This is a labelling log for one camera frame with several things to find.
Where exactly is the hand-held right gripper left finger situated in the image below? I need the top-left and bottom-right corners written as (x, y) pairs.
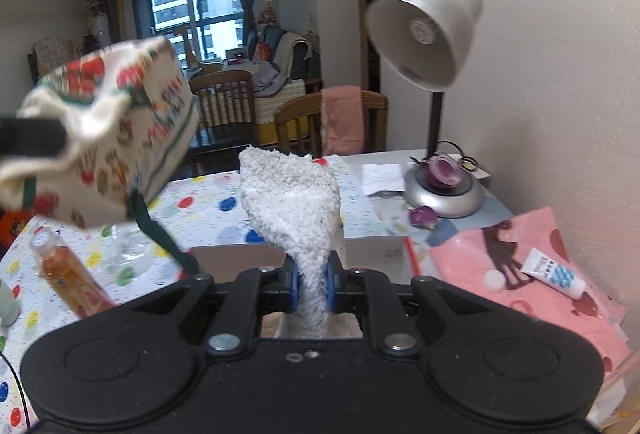
top-left (135, 263), bottom-right (301, 356)

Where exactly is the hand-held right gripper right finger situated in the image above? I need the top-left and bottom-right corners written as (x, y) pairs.
top-left (325, 263), bottom-right (493, 356)

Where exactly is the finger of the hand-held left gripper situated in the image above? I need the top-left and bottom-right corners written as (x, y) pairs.
top-left (0, 115), bottom-right (69, 161)

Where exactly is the printed drawstring bag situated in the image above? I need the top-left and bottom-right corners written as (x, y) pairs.
top-left (0, 36), bottom-right (201, 275)

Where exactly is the red cardboard box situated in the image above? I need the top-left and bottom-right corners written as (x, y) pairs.
top-left (190, 235), bottom-right (422, 340)

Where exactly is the white fluffy towel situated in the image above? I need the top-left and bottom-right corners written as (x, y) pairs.
top-left (238, 145), bottom-right (346, 340)

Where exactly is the floral cushioned chair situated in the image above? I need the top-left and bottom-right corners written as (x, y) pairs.
top-left (27, 36), bottom-right (83, 85)

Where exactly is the polka dot tablecloth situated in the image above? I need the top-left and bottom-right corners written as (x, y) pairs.
top-left (0, 156), bottom-right (351, 430)

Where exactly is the small purple onion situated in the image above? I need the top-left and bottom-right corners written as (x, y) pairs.
top-left (409, 205), bottom-right (438, 230)

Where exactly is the white tissue paper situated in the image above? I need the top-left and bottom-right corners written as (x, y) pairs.
top-left (361, 162), bottom-right (406, 197)

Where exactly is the pink plastic bag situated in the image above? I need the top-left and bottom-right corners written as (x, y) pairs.
top-left (427, 206), bottom-right (632, 420)

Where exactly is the orange juice bottle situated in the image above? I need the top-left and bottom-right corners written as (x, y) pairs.
top-left (29, 228), bottom-right (117, 319)

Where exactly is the clear plastic bag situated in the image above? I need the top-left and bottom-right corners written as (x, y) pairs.
top-left (100, 224), bottom-right (156, 280)

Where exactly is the white bottle cap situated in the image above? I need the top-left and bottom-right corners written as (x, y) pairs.
top-left (482, 269), bottom-right (506, 294)

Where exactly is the purple onion half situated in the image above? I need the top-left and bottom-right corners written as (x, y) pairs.
top-left (425, 154), bottom-right (463, 187)

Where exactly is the pale green cup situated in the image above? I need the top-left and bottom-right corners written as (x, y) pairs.
top-left (0, 279), bottom-right (21, 327)

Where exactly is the pink towel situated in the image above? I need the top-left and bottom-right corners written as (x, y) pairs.
top-left (320, 85), bottom-right (365, 156)

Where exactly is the sofa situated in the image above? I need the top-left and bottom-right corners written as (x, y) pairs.
top-left (250, 26), bottom-right (323, 137)

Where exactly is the wooden chair black seat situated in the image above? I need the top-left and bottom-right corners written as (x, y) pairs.
top-left (189, 70), bottom-right (258, 150)

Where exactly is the window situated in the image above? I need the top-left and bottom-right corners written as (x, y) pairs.
top-left (131, 0), bottom-right (246, 65)

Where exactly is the purple cloth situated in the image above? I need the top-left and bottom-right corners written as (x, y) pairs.
top-left (252, 64), bottom-right (291, 97)

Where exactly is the white cream tube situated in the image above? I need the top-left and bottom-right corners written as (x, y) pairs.
top-left (520, 246), bottom-right (587, 300)

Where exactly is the cream sofa blanket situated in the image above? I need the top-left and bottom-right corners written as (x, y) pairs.
top-left (275, 31), bottom-right (318, 65)

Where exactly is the silver desk lamp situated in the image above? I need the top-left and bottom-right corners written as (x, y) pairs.
top-left (364, 0), bottom-right (485, 219)

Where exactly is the black cable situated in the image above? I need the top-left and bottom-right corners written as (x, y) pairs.
top-left (0, 354), bottom-right (31, 430)

